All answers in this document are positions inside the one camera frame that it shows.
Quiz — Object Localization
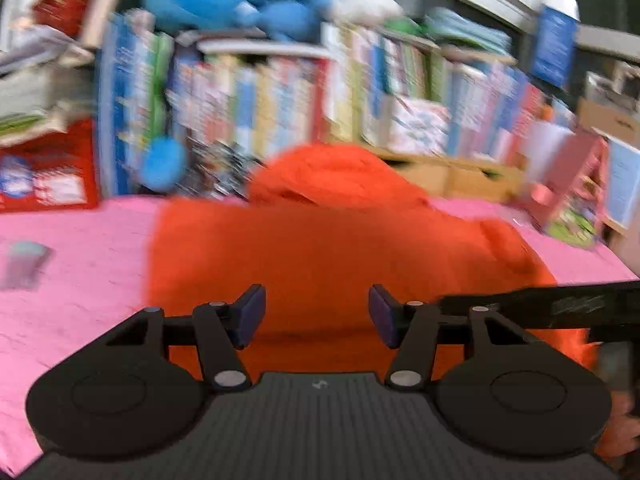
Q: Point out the orange puffer jacket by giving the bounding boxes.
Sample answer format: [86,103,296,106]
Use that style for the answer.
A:
[145,144,632,376]

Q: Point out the wooden drawer organizer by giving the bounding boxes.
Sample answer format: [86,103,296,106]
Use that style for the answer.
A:
[356,142,525,204]

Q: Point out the pink bunny towel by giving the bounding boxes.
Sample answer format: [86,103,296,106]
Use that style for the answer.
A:
[0,194,639,478]

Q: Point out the black binder clips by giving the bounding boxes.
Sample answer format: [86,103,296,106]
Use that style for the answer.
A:
[177,141,264,200]

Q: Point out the blue plush ball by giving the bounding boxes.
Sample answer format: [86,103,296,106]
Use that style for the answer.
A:
[139,136,188,193]

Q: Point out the white label paper box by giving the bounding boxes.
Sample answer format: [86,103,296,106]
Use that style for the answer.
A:
[386,96,450,156]

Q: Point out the red plastic basket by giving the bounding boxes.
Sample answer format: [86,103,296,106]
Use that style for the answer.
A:
[1,0,99,212]

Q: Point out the blue box on shelf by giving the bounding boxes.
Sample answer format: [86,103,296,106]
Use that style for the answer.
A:
[529,4,579,88]

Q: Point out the stack of papers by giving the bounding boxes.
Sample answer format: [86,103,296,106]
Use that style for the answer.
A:
[0,25,96,148]

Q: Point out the small blue plush toy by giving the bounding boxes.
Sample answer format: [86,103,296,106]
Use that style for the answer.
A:
[235,0,333,44]

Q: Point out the white plush toy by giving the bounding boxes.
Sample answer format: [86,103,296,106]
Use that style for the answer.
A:
[330,0,404,27]

